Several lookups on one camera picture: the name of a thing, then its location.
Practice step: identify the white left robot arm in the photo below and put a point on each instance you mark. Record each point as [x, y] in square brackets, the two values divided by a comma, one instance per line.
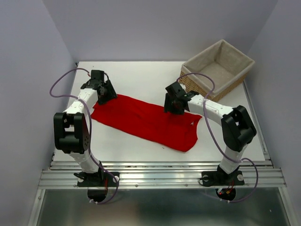
[73, 130]

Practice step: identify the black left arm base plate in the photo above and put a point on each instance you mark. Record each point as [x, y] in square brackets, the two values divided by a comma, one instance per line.
[95, 180]

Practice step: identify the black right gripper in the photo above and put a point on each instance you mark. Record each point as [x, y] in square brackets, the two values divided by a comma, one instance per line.
[168, 107]

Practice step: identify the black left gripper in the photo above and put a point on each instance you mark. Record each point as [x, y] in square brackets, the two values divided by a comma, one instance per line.
[112, 94]

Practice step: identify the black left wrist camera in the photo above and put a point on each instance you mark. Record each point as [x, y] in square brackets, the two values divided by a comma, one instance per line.
[99, 75]

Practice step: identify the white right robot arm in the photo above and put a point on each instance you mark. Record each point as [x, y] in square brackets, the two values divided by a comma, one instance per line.
[238, 129]

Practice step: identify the aluminium rail frame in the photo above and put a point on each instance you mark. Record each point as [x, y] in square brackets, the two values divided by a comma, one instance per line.
[159, 186]

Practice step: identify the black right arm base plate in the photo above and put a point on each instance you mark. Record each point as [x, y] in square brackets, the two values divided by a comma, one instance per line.
[218, 178]

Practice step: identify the wicker basket with cloth liner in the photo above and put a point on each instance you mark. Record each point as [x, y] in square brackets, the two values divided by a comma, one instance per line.
[221, 64]

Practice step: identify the red t shirt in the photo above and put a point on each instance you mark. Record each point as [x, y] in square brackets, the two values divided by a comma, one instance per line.
[149, 121]

